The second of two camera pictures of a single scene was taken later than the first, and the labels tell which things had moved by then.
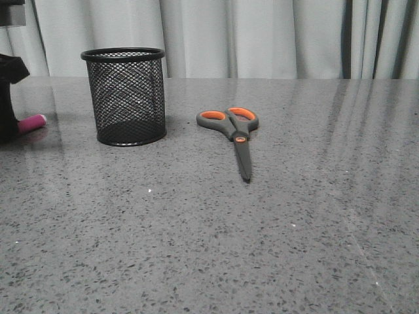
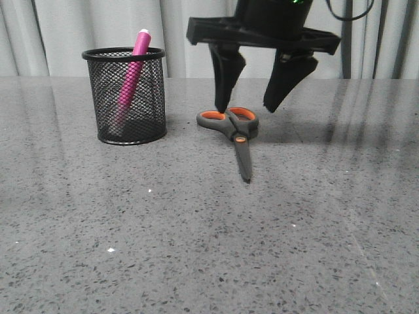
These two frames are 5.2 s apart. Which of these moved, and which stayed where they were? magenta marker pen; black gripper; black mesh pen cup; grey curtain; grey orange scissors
Moved: magenta marker pen; black gripper
Stayed: black mesh pen cup; grey orange scissors; grey curtain
